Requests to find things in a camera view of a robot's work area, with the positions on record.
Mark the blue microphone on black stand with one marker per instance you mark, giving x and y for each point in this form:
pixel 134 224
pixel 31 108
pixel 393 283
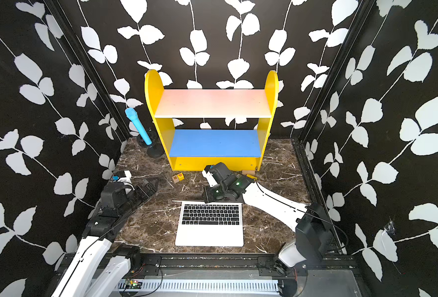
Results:
pixel 153 149

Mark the tan wooden block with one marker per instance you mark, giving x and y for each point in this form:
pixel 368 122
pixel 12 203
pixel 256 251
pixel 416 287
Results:
pixel 250 172

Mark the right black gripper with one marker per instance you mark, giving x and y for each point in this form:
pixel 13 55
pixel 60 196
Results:
pixel 209 198

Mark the white slotted cable duct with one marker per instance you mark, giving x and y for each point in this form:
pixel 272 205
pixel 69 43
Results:
pixel 206 286

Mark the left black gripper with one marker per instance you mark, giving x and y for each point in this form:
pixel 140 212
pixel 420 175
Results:
pixel 151 189

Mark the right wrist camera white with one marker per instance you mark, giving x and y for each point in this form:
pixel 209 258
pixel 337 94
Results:
pixel 209 177

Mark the small wooden letter block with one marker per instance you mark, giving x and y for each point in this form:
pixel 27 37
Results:
pixel 178 178

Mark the black front mounting rail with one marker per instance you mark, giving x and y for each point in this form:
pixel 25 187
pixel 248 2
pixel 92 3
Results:
pixel 263 264

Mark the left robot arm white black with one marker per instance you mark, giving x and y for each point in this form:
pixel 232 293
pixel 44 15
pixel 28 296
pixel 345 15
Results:
pixel 119 200

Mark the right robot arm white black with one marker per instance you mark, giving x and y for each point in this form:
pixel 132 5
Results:
pixel 313 230

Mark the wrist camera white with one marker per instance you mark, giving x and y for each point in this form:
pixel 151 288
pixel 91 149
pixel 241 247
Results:
pixel 209 177
pixel 124 176

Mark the yellow shelf with blue board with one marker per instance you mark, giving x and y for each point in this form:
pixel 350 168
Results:
pixel 200 127

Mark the small circuit board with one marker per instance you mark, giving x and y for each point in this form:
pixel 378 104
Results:
pixel 131 285

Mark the silver laptop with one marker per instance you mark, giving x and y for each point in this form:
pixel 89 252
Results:
pixel 210 225

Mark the yellow toy block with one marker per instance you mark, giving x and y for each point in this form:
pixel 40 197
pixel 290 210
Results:
pixel 249 176

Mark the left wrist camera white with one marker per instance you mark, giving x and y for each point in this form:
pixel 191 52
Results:
pixel 124 176

